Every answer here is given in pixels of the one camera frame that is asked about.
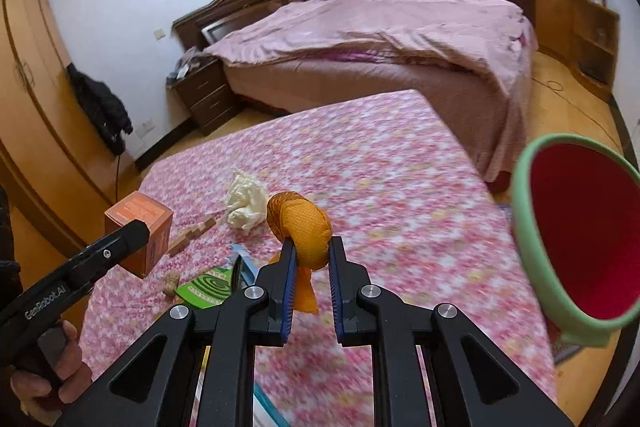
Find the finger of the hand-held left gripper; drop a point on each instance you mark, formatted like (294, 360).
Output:
(117, 247)

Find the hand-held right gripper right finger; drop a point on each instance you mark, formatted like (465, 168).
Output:
(335, 292)

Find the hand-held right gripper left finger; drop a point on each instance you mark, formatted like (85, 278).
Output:
(287, 287)

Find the orange cardboard box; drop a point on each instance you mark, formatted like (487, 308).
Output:
(135, 207)

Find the orange mesh bag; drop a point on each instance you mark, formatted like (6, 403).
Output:
(300, 222)

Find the red bin with green rim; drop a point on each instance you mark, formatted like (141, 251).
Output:
(585, 232)

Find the person's left hand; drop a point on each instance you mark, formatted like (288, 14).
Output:
(75, 367)

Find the white teal medicine box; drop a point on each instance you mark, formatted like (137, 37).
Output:
(242, 264)

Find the walnut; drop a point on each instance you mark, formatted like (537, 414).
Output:
(171, 284)

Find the wooden block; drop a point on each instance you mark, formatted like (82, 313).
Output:
(190, 234)

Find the green mosquito coil box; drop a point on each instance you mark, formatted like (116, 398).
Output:
(205, 289)

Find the white foam net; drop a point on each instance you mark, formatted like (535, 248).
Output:
(245, 202)

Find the pink floral tablecloth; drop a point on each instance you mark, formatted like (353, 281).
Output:
(390, 187)

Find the black jacket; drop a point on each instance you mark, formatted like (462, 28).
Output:
(105, 107)

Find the dark wooden nightstand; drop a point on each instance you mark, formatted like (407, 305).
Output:
(207, 92)

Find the wooden wardrobe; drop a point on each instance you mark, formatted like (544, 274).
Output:
(35, 82)

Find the small heap of clothes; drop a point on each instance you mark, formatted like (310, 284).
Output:
(187, 64)

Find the pink blanket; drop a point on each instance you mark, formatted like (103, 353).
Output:
(375, 32)

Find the long wooden cabinet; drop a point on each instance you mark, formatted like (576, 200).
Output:
(550, 2)

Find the wall socket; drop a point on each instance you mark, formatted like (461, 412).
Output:
(146, 127)

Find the wall switch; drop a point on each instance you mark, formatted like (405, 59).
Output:
(159, 34)

